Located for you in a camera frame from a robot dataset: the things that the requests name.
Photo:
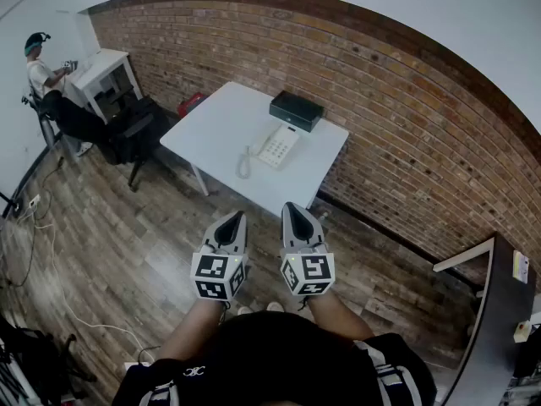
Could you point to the black folded stand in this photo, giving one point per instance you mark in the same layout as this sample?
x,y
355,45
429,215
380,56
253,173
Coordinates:
x,y
29,362

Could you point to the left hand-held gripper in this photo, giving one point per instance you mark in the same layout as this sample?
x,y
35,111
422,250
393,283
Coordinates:
x,y
211,269

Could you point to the person's left forearm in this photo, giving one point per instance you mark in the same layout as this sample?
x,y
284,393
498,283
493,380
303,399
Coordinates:
x,y
192,328

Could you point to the white floor socket block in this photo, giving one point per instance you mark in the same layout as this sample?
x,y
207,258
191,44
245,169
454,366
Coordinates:
x,y
138,364

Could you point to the black rectangular box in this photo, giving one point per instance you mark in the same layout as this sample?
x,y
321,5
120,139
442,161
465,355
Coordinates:
x,y
296,109

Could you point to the red bag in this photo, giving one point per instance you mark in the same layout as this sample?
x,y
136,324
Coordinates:
x,y
191,103

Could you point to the white desk telephone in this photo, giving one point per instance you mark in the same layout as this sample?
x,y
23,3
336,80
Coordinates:
x,y
280,150

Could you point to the person's white shoe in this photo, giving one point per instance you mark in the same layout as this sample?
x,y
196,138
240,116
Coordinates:
x,y
275,307
244,311

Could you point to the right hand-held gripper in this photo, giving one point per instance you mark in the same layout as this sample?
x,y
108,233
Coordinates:
x,y
315,267

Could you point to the black office chair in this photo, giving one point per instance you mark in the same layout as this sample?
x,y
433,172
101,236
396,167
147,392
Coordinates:
x,y
135,133

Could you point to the person's right forearm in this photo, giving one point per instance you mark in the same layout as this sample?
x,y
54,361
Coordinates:
x,y
338,317

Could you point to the white side desk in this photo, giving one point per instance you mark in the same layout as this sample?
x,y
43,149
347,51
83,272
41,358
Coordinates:
x,y
99,72

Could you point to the black shelf unit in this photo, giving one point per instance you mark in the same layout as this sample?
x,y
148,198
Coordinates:
x,y
494,332

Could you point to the person's black shirt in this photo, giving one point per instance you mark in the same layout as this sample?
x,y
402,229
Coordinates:
x,y
274,362

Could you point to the white power strip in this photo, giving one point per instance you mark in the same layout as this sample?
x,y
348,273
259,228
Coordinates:
x,y
34,201

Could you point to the yellow white card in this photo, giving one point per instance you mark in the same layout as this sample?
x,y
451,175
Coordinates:
x,y
520,267

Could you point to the beige box with red button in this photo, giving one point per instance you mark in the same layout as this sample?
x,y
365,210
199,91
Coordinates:
x,y
522,331

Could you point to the white table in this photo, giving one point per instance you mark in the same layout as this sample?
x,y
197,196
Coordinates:
x,y
211,133

